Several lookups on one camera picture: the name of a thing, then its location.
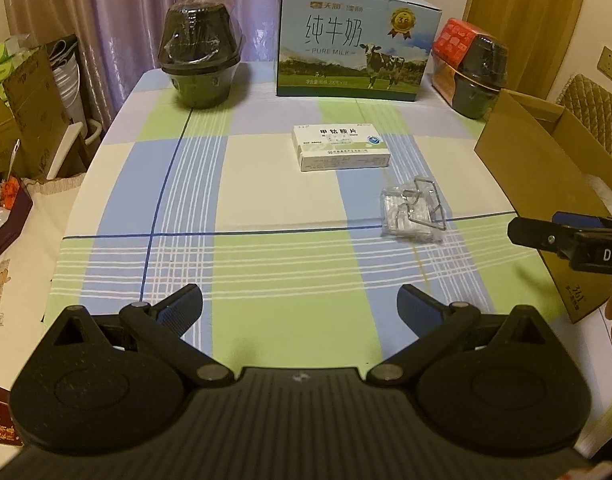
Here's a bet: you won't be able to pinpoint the brown cardboard box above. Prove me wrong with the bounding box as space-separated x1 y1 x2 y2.
475 90 612 322

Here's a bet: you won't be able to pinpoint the clear bag with metal clip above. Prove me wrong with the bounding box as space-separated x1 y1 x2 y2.
381 176 447 244

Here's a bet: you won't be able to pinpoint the checkered tablecloth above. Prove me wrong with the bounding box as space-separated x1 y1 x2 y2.
40 58 612 461

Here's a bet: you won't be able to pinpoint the black wrapped bowl right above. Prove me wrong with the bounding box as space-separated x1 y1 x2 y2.
452 35 508 119

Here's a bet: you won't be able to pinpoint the black wrapped bowl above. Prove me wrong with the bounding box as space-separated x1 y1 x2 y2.
157 0 245 108
452 35 508 119

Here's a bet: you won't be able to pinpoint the dark red gift box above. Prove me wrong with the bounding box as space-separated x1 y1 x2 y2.
0 177 33 256

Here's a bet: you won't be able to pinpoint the white medicine box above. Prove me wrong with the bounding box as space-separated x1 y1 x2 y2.
292 124 391 172

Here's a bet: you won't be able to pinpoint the brown wooden door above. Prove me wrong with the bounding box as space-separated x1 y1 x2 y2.
463 0 584 99

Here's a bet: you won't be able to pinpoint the red snack box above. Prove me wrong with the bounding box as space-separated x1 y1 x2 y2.
432 18 483 68

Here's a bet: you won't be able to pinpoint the cardboard boxes on floor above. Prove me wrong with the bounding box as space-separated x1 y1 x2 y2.
0 48 71 181

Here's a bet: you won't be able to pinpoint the black wrapped bowl left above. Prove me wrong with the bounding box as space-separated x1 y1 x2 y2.
157 0 245 108

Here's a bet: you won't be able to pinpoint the blue milk carton box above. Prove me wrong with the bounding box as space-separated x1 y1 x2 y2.
276 0 442 102

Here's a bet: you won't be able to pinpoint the purple curtain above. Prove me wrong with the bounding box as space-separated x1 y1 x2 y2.
3 0 279 126

